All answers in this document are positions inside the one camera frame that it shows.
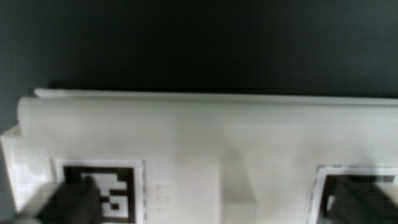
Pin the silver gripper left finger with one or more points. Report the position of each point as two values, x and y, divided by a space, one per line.
73 207

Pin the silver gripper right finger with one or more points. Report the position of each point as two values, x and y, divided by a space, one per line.
363 205

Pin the white door with knob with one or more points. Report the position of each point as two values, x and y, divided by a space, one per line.
233 151

